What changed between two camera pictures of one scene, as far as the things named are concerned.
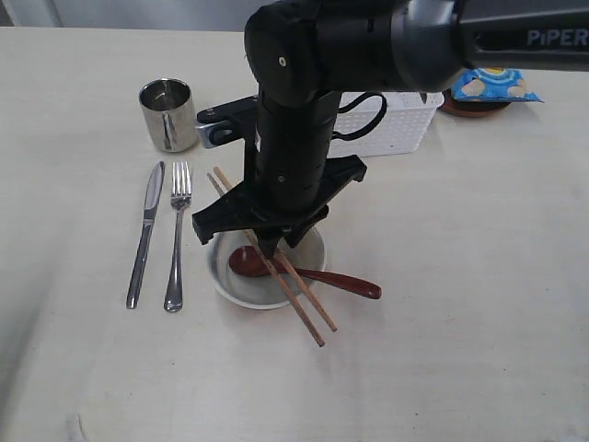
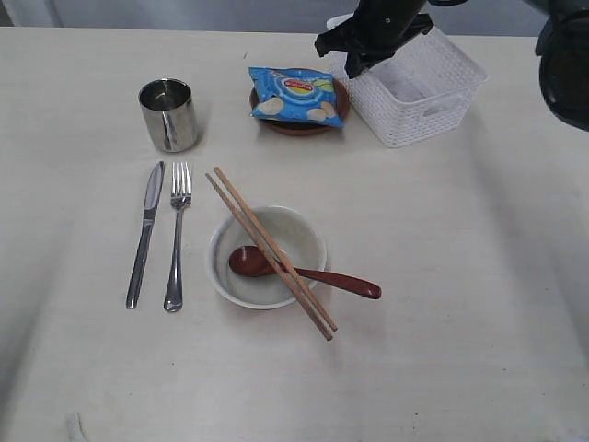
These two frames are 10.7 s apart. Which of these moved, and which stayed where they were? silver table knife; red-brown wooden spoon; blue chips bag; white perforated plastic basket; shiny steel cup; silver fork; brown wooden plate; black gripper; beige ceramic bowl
Moved: white perforated plastic basket; brown wooden plate; blue chips bag; black gripper
Stayed: red-brown wooden spoon; beige ceramic bowl; silver table knife; silver fork; shiny steel cup
